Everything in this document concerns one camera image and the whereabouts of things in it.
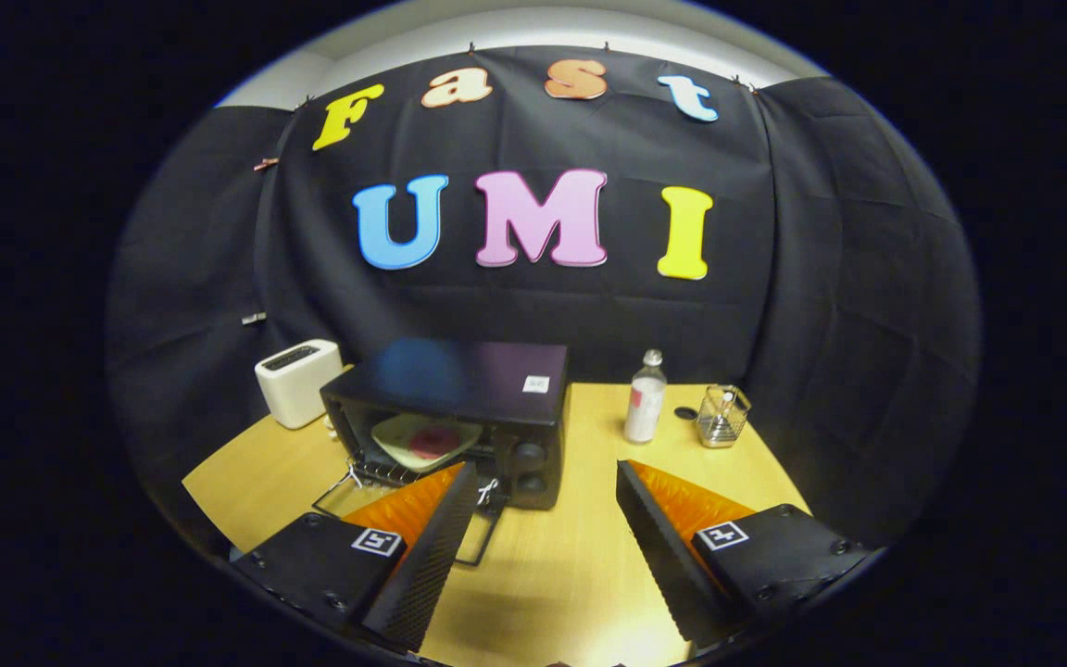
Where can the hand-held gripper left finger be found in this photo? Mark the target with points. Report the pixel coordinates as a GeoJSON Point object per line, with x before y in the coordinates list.
{"type": "Point", "coordinates": [427, 560]}

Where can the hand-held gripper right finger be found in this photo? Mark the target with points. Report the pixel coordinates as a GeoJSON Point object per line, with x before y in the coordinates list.
{"type": "Point", "coordinates": [663, 556]}

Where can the glass toaster oven door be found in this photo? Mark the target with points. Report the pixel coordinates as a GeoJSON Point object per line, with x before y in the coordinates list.
{"type": "Point", "coordinates": [334, 500]}

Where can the pink round cake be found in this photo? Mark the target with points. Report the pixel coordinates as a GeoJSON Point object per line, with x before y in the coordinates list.
{"type": "Point", "coordinates": [432, 443]}

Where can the white square plate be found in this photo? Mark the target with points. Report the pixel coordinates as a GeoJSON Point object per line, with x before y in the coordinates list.
{"type": "Point", "coordinates": [395, 435]}

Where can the black toaster oven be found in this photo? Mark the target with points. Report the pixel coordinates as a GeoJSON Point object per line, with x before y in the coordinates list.
{"type": "Point", "coordinates": [478, 371]}

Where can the black oven knob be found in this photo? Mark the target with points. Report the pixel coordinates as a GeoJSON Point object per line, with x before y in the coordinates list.
{"type": "Point", "coordinates": [530, 453]}
{"type": "Point", "coordinates": [530, 484]}

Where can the white bread toaster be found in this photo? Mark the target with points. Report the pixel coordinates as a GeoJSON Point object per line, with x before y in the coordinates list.
{"type": "Point", "coordinates": [297, 384]}

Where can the clear plastic bottle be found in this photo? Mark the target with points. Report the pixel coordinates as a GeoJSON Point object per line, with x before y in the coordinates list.
{"type": "Point", "coordinates": [645, 403]}

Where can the small white speckled object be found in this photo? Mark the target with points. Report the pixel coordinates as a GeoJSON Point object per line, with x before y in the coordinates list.
{"type": "Point", "coordinates": [331, 428]}

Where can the silver cloth clip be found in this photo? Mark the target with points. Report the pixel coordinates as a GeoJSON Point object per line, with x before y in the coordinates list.
{"type": "Point", "coordinates": [254, 319]}

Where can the red cloth clip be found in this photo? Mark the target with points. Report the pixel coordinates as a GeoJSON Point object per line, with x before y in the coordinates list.
{"type": "Point", "coordinates": [266, 164]}

